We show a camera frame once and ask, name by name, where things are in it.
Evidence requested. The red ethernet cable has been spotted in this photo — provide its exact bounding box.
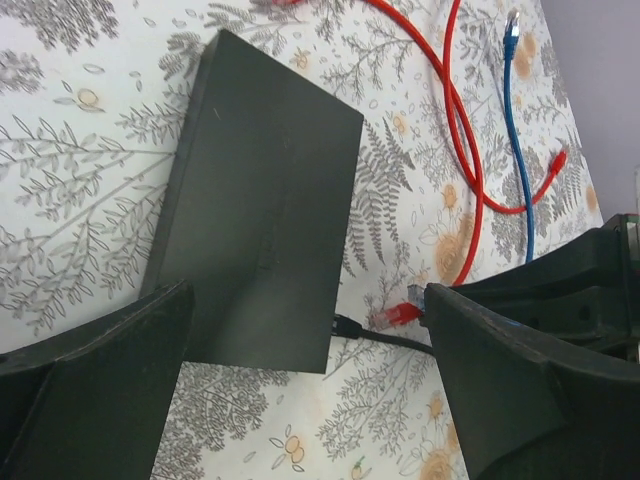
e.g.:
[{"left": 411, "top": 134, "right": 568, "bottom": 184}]
[{"left": 269, "top": 0, "right": 569, "bottom": 331}]

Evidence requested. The black ethernet cable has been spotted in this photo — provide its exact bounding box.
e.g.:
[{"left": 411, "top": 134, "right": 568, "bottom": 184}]
[{"left": 330, "top": 313, "right": 435, "bottom": 357}]

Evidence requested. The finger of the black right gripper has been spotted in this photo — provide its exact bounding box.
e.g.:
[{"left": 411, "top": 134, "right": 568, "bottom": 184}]
[{"left": 454, "top": 214, "right": 639, "bottom": 350}]

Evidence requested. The blue ethernet cable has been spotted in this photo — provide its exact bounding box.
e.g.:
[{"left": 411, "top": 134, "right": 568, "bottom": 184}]
[{"left": 407, "top": 9, "right": 537, "bottom": 312}]

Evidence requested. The floral patterned table mat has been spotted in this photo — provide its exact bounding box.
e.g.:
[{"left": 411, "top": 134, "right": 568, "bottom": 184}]
[{"left": 1, "top": 1, "right": 603, "bottom": 479}]

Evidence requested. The black network switch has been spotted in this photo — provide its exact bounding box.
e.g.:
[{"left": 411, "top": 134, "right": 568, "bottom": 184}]
[{"left": 141, "top": 30, "right": 364, "bottom": 373}]

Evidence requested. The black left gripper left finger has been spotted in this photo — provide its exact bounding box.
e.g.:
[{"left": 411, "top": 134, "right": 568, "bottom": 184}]
[{"left": 1, "top": 281, "right": 195, "bottom": 479}]

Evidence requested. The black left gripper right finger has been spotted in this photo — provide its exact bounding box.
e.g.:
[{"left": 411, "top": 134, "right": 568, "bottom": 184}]
[{"left": 425, "top": 284, "right": 639, "bottom": 479}]

